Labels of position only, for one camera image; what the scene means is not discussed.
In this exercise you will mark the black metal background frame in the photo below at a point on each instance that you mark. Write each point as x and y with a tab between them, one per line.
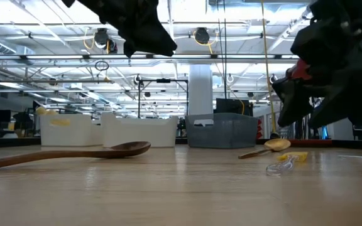
163	80

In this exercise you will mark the white plastic bin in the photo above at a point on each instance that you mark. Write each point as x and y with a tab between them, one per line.
74	136
140	135

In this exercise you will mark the white pillar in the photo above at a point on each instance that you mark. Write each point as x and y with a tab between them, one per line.
200	91

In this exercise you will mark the grey plastic bin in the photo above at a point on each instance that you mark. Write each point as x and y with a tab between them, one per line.
225	132

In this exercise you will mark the light wooden spoon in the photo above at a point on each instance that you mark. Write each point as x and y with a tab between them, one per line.
276	145

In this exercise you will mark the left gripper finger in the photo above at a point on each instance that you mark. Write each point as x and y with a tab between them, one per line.
128	48
149	37

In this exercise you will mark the dark wooden spoon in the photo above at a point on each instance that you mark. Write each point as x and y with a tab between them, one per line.
130	148

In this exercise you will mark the black background monitor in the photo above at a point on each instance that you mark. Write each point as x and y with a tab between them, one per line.
231	106

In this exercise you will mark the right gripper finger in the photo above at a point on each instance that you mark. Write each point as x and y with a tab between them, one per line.
294	103
344	105

